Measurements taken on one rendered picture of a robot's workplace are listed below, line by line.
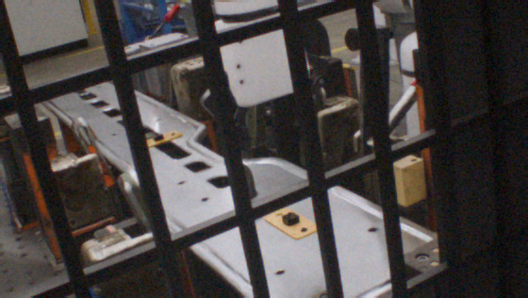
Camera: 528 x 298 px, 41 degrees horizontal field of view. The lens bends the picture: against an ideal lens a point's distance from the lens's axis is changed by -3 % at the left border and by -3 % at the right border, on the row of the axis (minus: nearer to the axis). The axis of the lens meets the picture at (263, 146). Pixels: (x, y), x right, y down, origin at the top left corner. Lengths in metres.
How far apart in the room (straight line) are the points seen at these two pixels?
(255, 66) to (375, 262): 0.25
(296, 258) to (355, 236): 0.08
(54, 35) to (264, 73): 7.27
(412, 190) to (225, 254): 0.24
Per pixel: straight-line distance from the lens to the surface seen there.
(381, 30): 0.92
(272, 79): 0.83
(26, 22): 8.00
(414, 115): 1.48
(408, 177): 0.88
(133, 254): 0.20
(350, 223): 0.90
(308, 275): 0.81
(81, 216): 1.22
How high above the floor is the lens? 1.42
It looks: 21 degrees down
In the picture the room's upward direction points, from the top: 11 degrees counter-clockwise
